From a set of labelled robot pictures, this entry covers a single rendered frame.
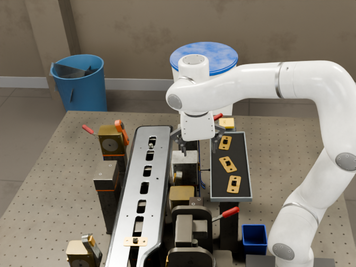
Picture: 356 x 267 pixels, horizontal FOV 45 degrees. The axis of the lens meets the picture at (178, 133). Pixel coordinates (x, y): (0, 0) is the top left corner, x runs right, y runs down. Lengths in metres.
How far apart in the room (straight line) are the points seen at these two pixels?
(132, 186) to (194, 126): 0.57
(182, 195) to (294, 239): 0.48
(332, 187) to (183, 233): 0.45
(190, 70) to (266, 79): 0.21
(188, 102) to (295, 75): 0.27
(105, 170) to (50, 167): 0.68
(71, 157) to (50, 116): 1.76
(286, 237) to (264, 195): 0.86
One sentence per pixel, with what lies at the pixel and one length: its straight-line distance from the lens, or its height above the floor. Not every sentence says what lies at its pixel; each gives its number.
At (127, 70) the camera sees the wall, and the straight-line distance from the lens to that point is 4.30.
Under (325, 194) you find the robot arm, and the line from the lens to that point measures 1.21.
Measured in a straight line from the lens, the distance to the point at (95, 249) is 1.54.
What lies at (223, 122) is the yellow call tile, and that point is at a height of 1.16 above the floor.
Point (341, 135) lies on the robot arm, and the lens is 1.04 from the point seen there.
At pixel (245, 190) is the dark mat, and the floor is 1.16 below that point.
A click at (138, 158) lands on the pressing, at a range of 1.91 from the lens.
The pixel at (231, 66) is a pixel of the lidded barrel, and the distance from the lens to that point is 3.32.
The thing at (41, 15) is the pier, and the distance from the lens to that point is 4.06.
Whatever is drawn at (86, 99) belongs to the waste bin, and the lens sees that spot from 3.73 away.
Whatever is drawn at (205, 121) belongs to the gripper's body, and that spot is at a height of 1.47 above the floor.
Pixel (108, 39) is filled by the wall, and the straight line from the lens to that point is 4.20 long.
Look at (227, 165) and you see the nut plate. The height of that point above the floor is 1.17.
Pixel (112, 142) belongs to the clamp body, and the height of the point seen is 1.02.
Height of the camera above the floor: 2.20
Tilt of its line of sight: 37 degrees down
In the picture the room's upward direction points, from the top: 5 degrees counter-clockwise
